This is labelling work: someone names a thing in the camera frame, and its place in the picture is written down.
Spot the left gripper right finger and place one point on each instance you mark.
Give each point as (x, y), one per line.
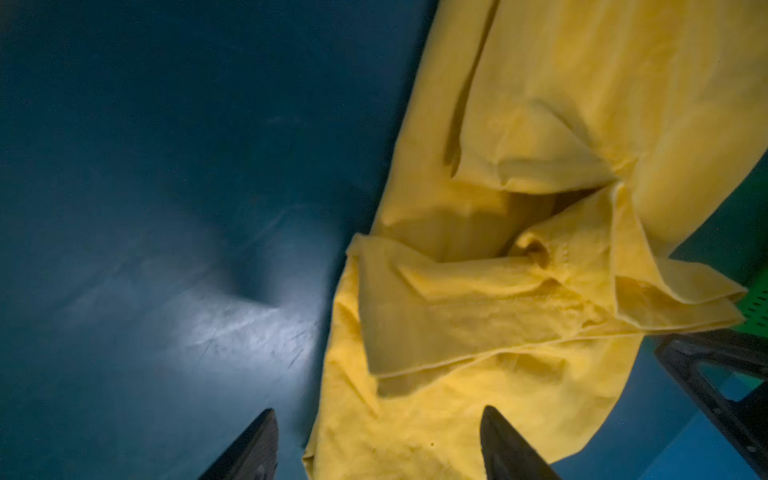
(506, 454)

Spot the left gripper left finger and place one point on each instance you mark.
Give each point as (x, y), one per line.
(253, 455)

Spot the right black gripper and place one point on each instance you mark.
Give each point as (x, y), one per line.
(725, 373)

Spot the yellow printed t-shirt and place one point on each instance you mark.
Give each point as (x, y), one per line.
(552, 156)

